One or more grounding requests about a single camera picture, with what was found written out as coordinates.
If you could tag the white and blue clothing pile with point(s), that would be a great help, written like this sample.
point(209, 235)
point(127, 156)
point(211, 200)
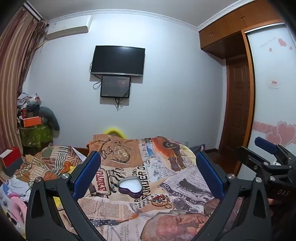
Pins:
point(13, 187)

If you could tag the yellow plastic stool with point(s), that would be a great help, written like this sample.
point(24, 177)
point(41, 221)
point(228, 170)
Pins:
point(114, 131)

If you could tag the black wall television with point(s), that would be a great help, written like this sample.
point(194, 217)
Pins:
point(118, 60)

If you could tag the pile of clutter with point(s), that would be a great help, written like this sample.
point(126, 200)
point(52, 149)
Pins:
point(29, 102)

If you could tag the white heart-patterned sliding door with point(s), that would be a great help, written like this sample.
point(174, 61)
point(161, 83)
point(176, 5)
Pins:
point(272, 106)

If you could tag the purple heart-shaped tin box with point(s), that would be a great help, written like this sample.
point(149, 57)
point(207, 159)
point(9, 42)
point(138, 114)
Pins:
point(129, 186)

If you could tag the dark blue pillow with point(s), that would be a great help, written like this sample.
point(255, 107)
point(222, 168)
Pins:
point(200, 148)

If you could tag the orange box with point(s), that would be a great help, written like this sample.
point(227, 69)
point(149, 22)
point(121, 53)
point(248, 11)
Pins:
point(32, 122)

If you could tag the green patterned bag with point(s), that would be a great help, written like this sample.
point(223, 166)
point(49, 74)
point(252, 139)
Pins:
point(34, 136)

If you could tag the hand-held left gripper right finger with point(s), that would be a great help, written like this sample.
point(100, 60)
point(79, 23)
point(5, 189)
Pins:
point(205, 166)

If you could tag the dark grey jacket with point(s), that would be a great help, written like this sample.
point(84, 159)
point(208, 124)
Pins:
point(49, 118)

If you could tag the small black wall monitor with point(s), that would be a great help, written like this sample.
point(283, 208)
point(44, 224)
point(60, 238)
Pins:
point(115, 86)

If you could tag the brown striped curtain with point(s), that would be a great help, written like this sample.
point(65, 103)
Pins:
point(13, 69)

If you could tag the red box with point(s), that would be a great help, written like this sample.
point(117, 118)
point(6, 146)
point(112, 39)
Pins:
point(12, 157)

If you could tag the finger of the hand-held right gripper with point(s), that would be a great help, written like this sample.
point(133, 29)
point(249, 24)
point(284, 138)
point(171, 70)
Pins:
point(266, 144)
point(252, 157)

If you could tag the orange striped quilt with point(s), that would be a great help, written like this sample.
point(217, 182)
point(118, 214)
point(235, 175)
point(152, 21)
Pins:
point(44, 162)

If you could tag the newspaper print blanket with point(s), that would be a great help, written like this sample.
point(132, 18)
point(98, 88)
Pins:
point(148, 160)

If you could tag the yellow cloth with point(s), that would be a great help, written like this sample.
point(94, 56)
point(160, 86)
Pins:
point(57, 201)

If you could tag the brown wooden door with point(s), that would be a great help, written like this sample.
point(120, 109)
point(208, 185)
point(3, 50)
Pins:
point(238, 104)

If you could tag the red and white wall sticker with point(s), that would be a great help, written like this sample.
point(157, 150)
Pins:
point(274, 83)

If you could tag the wooden overhead cabinets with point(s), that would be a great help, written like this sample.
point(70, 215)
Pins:
point(222, 30)

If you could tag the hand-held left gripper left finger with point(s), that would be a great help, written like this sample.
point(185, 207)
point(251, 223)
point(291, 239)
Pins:
point(92, 163)

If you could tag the white air conditioner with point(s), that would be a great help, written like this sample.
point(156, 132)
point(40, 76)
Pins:
point(69, 26)

